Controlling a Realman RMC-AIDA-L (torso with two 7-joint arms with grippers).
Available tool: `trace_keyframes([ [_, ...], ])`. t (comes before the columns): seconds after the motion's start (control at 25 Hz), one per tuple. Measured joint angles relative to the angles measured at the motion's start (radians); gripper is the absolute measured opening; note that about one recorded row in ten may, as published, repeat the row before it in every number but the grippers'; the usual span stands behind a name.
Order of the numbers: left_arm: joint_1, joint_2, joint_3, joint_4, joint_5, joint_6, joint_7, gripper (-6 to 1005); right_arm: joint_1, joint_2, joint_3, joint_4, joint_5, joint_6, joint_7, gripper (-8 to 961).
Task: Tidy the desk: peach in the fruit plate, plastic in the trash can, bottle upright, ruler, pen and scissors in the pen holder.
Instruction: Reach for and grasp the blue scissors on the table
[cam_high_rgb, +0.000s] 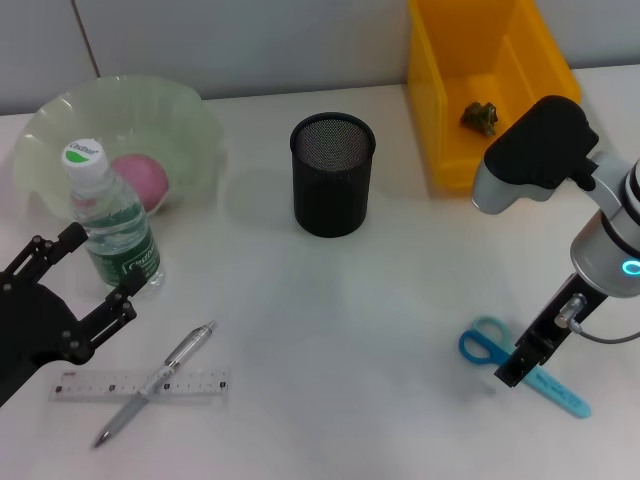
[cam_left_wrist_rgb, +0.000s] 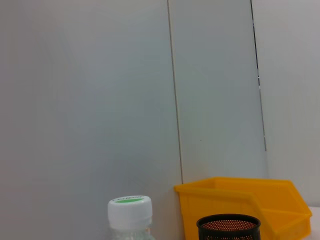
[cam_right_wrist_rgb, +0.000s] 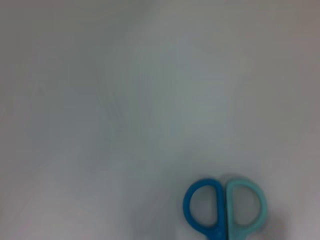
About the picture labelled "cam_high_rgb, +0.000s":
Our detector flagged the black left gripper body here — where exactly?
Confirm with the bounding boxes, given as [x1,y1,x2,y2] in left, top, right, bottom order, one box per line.
[0,272,81,407]

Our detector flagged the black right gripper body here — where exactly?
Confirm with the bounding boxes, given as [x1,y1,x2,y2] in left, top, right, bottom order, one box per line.
[514,272,609,354]

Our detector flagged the blue scissors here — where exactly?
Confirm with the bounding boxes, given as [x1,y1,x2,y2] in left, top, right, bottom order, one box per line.
[458,315,594,420]

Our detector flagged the clear water bottle green label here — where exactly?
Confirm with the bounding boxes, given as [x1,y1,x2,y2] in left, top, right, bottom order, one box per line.
[60,137,166,301]

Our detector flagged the silver ballpoint pen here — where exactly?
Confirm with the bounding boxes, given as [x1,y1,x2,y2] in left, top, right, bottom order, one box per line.
[89,319,219,450]

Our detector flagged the clear plastic ruler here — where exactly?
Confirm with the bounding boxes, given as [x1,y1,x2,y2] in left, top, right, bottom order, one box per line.
[48,367,234,405]

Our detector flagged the pale green wavy fruit plate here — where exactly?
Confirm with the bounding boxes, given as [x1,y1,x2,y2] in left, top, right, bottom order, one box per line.
[12,74,226,221]

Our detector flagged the black mesh pen holder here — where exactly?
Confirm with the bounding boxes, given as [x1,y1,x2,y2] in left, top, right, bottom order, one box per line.
[288,113,377,239]

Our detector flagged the yellow plastic storage bin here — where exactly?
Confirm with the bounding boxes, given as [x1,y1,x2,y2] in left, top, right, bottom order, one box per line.
[407,0,584,191]

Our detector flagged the right gripper cable with plug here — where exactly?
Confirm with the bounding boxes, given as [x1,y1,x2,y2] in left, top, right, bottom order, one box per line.
[557,294,640,346]

